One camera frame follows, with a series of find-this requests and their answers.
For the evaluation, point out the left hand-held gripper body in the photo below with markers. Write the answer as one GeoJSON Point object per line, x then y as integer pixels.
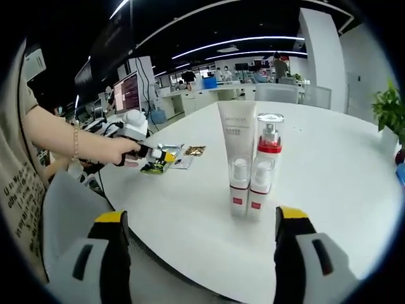
{"type": "Point", "coordinates": [134, 125]}

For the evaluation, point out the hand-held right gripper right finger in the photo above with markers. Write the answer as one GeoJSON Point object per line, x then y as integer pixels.
{"type": "Point", "coordinates": [288, 269]}

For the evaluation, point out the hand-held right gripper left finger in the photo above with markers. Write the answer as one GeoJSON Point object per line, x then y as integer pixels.
{"type": "Point", "coordinates": [117, 269]}

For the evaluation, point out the green black skincare packet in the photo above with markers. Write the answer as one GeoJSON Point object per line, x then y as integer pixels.
{"type": "Point", "coordinates": [154, 167]}

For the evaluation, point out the small clear skincare sachet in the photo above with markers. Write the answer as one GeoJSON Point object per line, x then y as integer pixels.
{"type": "Point", "coordinates": [183, 162]}

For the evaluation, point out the gold foil skincare sachet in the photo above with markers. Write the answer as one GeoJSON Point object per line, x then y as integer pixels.
{"type": "Point", "coordinates": [195, 150]}

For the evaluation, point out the white skincare tube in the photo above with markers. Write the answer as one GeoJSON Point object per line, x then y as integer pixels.
{"type": "Point", "coordinates": [237, 126]}

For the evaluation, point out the white spray bottle red collar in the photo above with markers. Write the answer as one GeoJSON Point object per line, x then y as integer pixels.
{"type": "Point", "coordinates": [270, 149]}

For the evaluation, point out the blue storage bin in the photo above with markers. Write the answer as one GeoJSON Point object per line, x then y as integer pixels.
{"type": "Point", "coordinates": [210, 83]}

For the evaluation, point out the person's left hand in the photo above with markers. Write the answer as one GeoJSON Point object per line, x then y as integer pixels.
{"type": "Point", "coordinates": [121, 149]}

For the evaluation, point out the blue water jug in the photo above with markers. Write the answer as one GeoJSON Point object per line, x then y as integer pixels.
{"type": "Point", "coordinates": [159, 115]}

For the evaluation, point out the computer monitor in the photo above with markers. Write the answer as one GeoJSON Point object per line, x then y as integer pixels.
{"type": "Point", "coordinates": [126, 93]}

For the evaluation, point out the white mesh chair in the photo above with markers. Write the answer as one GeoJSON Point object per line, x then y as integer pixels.
{"type": "Point", "coordinates": [69, 202]}

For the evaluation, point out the ceiling light strip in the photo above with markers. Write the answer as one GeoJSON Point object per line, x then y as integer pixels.
{"type": "Point", "coordinates": [256, 54]}
{"type": "Point", "coordinates": [119, 9]}
{"type": "Point", "coordinates": [237, 43]}

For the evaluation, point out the beige printed shirt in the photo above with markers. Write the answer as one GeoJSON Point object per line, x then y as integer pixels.
{"type": "Point", "coordinates": [19, 190]}

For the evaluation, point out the grey mesh chair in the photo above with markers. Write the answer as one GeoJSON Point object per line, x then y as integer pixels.
{"type": "Point", "coordinates": [276, 93]}
{"type": "Point", "coordinates": [317, 97]}

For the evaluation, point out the red round object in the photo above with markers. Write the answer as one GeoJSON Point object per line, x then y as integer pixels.
{"type": "Point", "coordinates": [400, 157]}

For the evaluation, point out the background green plant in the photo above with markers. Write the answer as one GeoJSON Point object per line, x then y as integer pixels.
{"type": "Point", "coordinates": [297, 77]}

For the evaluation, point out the green potted plant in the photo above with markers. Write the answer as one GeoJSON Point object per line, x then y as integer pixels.
{"type": "Point", "coordinates": [389, 107]}

